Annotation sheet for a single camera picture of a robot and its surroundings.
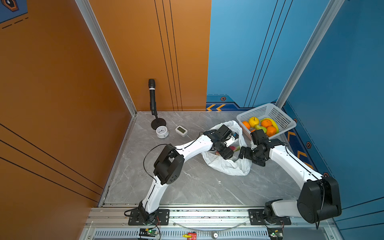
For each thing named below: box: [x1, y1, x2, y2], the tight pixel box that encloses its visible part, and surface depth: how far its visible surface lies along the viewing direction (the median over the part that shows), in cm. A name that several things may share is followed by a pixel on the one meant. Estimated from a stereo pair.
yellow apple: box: [248, 116, 260, 128], surface depth 107 cm
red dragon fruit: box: [229, 145, 240, 152], surface depth 87 cm
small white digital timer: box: [175, 125, 188, 137], surface depth 107 cm
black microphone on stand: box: [148, 79, 167, 131], surface depth 98 cm
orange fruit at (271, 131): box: [266, 126, 277, 137], surface depth 104 cm
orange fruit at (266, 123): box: [261, 119, 272, 128], surface depth 110 cm
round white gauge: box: [155, 125, 170, 139], surface depth 105 cm
